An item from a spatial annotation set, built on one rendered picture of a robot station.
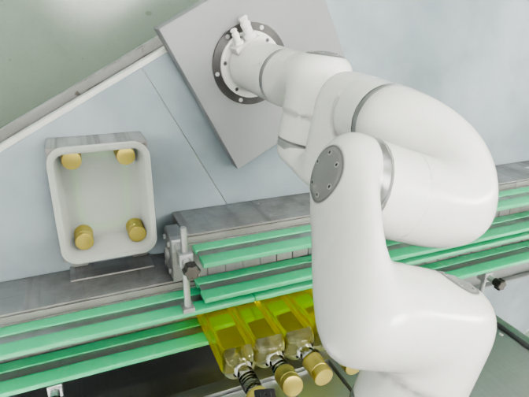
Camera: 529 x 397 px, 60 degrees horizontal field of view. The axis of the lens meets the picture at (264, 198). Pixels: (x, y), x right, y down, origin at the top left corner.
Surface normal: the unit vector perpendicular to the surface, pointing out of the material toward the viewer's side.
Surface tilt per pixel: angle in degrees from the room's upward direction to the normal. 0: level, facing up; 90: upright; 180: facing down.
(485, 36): 0
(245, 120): 3
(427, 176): 41
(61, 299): 90
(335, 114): 96
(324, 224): 94
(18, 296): 90
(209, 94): 3
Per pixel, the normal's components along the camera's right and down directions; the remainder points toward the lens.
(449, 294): 0.42, -0.63
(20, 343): 0.01, -0.93
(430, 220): 0.25, 0.47
